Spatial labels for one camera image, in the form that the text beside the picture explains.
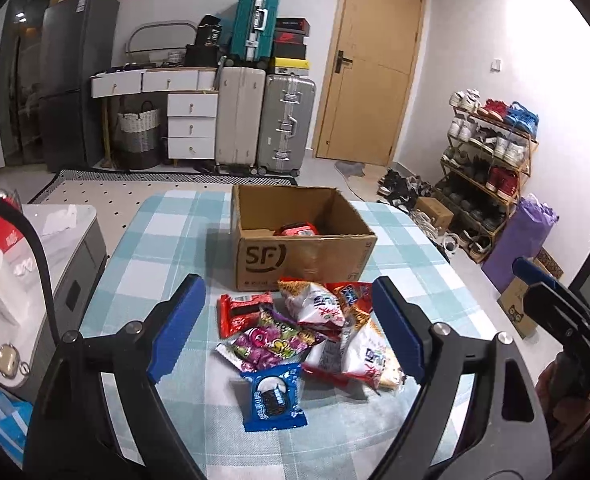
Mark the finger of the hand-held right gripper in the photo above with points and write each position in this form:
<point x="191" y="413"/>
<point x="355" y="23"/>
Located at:
<point x="550" y="300"/>

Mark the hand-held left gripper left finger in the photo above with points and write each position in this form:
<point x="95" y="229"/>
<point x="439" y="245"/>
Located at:
<point x="180" y="325"/>

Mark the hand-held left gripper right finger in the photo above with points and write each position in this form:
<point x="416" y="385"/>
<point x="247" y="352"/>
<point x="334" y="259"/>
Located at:
<point x="400" y="325"/>

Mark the red blue snack packet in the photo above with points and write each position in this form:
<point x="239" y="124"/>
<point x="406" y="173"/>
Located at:
<point x="351" y="292"/>

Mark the red chocolate snack packet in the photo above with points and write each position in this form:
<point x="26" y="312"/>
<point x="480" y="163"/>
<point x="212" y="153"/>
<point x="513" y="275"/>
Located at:
<point x="240" y="312"/>

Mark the white red orange snack packet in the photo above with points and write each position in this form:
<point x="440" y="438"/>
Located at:
<point x="317" y="307"/>

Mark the purple green candy packet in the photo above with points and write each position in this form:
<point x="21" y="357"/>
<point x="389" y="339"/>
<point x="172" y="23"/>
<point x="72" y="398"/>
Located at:
<point x="270" y="345"/>

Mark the blue cookie packet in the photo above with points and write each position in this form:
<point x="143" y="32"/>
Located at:
<point x="272" y="400"/>

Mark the brown cardboard box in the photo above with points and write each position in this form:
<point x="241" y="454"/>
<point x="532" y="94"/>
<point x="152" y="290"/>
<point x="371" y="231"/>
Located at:
<point x="295" y="265"/>

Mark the cardboard box with cat print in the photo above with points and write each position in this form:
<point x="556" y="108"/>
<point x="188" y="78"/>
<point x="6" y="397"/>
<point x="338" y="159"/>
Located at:
<point x="517" y="305"/>

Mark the purple bag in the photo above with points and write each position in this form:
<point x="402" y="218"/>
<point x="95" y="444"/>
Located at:
<point x="515" y="245"/>

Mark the teal checked tablecloth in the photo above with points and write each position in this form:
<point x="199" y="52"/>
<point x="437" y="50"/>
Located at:
<point x="175" y="230"/>

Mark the small cardboard box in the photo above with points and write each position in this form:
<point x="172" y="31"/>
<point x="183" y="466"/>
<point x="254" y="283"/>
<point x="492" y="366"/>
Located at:
<point x="435" y="212"/>

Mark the grey side table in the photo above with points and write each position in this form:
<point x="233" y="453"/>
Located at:
<point x="75" y="270"/>

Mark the rows of shoes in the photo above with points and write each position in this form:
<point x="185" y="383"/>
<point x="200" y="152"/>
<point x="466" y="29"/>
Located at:
<point x="500" y="180"/>

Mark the pile of dark shoes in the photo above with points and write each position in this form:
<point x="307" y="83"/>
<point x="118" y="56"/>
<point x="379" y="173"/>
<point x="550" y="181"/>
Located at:
<point x="400" y="187"/>

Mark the red snack packet in box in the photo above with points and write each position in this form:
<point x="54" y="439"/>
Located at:
<point x="295" y="230"/>

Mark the wooden shoe rack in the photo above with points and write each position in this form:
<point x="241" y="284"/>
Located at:
<point x="522" y="160"/>

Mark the patterned rug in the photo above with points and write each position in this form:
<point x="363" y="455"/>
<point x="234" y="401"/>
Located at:
<point x="100" y="187"/>

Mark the white tissue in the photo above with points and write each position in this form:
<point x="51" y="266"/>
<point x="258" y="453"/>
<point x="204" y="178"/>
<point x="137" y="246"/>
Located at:
<point x="57" y="220"/>

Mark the grey floor mat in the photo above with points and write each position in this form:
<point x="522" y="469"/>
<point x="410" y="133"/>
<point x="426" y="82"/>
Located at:
<point x="351" y="170"/>

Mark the round metal case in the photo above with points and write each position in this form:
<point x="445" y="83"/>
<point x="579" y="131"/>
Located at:
<point x="10" y="360"/>

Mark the white cup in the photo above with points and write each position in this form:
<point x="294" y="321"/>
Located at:
<point x="0" y="285"/>

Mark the woven laundry basket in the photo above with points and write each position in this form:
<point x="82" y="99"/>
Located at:
<point x="137" y="135"/>

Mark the blue plastic packet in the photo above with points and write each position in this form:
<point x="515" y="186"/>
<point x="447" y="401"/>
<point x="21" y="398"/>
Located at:
<point x="5" y="420"/>

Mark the white suitcase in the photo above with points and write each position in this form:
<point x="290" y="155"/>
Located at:
<point x="240" y="115"/>

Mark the white desk with drawers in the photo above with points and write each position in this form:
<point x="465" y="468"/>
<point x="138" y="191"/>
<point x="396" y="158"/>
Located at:
<point x="190" y="105"/>

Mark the silver suitcase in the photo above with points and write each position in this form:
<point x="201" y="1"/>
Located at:
<point x="285" y="125"/>

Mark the dark grey fridge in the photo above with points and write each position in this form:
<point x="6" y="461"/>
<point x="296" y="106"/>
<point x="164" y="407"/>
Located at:
<point x="70" y="85"/>

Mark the wooden door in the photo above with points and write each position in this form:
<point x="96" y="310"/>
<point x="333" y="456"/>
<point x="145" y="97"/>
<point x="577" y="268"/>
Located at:
<point x="370" y="60"/>

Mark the yellow lid shoe box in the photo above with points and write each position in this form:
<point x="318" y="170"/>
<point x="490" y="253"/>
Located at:
<point x="290" y="66"/>

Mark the dark glass cabinet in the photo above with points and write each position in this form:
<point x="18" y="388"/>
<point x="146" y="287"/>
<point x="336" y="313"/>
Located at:
<point x="22" y="85"/>

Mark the black bag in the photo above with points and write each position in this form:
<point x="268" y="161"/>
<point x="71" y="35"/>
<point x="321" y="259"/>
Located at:
<point x="209" y="30"/>

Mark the red black shoe box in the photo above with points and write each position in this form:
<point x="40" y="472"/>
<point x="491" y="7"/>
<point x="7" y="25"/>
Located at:
<point x="290" y="39"/>

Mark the teal suitcase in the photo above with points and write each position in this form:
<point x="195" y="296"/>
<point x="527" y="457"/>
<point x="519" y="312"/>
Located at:
<point x="255" y="20"/>

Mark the white light switch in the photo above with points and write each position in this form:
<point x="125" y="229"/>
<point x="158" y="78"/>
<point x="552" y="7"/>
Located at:
<point x="495" y="64"/>

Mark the grey arched frame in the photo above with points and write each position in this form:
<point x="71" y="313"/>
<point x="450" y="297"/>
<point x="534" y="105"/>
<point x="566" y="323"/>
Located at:
<point x="160" y="25"/>

